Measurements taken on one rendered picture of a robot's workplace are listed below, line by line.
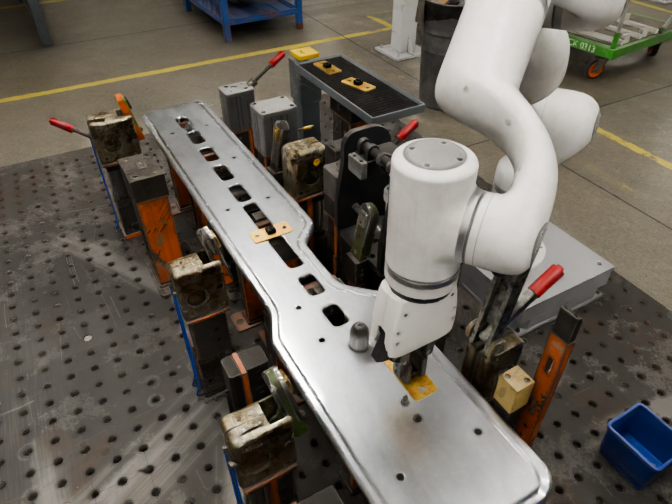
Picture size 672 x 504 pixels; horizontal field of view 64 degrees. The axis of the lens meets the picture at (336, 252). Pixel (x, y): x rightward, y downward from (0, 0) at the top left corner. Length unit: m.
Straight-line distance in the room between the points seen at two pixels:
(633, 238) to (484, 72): 2.52
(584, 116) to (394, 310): 0.70
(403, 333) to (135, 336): 0.87
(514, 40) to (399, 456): 0.52
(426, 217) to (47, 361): 1.06
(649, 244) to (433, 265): 2.54
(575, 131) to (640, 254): 1.83
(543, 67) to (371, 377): 0.58
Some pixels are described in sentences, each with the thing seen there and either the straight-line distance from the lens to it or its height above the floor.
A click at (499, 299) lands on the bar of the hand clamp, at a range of 0.79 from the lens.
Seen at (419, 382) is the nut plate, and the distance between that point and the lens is 0.75.
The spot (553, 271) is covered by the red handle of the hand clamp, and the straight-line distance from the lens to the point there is 0.84.
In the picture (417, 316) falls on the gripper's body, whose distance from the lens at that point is 0.63.
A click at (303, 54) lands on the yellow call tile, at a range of 1.52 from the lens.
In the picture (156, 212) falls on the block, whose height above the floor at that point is 0.93.
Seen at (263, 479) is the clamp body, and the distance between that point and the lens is 0.83.
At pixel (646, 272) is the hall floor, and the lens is 2.87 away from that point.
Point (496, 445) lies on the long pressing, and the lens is 0.80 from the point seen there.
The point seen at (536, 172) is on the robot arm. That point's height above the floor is 1.40.
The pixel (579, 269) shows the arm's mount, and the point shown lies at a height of 0.80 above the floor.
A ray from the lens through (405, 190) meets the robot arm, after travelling 0.52.
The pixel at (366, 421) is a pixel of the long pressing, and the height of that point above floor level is 1.00.
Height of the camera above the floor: 1.66
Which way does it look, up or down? 40 degrees down
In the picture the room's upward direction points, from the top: straight up
